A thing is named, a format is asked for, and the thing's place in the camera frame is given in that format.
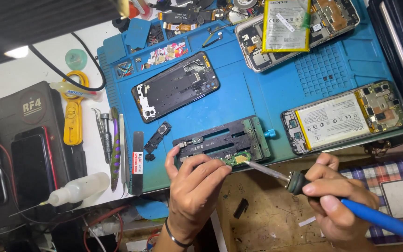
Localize person's left hand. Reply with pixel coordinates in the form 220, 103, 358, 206
165, 145, 233, 226

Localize red wires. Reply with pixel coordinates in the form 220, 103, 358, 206
83, 204, 129, 252

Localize silver pointed tweezers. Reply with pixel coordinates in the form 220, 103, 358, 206
118, 113, 129, 199

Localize black phone with red edge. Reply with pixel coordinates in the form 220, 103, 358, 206
10, 126, 59, 208

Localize black flat pry tool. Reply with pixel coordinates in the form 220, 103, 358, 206
131, 131, 145, 197

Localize white paper scrap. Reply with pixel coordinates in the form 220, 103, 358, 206
298, 216, 317, 227

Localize pile of small card chips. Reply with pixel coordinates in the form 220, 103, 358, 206
134, 42, 189, 71

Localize blue silicone repair mat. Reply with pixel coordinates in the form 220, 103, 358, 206
97, 0, 403, 195

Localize black lamp head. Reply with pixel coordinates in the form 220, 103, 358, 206
0, 0, 131, 66

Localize black power cable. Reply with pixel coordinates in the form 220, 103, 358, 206
28, 32, 107, 92

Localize white flux syringe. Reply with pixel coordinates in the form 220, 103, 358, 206
49, 81, 104, 103

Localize silver precision screwdriver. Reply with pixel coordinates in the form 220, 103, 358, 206
100, 113, 113, 164

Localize thin black yellow flex cable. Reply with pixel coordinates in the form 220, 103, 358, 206
201, 31, 224, 48

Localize orange flex cable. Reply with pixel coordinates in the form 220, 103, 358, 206
163, 22, 199, 32

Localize black plastic scrap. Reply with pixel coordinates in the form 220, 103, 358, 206
233, 198, 250, 220

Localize clear squeeze bottle with needle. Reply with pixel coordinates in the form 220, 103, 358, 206
8, 172, 111, 218

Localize round metal disc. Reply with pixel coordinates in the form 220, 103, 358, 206
232, 0, 258, 10

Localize person's right hand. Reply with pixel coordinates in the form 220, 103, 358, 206
302, 152, 380, 252

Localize purple green patterned tweezers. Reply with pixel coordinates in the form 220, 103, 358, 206
109, 106, 122, 192

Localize stack of dark phones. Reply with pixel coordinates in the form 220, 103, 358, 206
367, 0, 403, 105

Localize green suction cup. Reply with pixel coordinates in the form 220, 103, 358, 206
65, 49, 88, 71

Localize curved silver tweezers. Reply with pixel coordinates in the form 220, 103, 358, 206
91, 107, 107, 147

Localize opened silver phone without battery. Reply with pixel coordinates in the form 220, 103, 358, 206
235, 0, 361, 73

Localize blue plastic pick card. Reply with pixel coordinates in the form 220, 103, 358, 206
124, 18, 152, 50

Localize yellow handled tool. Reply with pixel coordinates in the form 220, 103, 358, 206
62, 70, 90, 146

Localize black phone speaker module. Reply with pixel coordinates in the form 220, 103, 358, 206
143, 121, 172, 154

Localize small green circuit board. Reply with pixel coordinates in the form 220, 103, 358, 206
220, 151, 253, 168

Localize black empty phone frame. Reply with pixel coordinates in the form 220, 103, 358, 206
131, 51, 221, 124

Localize blue handle soldering iron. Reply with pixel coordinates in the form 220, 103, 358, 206
245, 160, 403, 245

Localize blue mat scrap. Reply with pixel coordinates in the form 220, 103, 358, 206
135, 199, 170, 221

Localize heap of small black parts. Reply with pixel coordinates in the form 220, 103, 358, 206
147, 24, 165, 47

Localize black bench power supply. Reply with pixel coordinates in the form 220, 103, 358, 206
0, 81, 87, 224

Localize black circuit board holder fixture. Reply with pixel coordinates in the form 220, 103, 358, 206
172, 115, 276, 171

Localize plaid cloth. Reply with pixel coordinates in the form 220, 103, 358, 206
338, 157, 403, 246

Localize opened phone with white battery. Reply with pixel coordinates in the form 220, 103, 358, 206
281, 80, 403, 156

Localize thin black wrist bracelet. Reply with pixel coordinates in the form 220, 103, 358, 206
164, 217, 194, 248

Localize white rectangular glass panel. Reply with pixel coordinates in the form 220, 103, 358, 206
379, 178, 403, 220

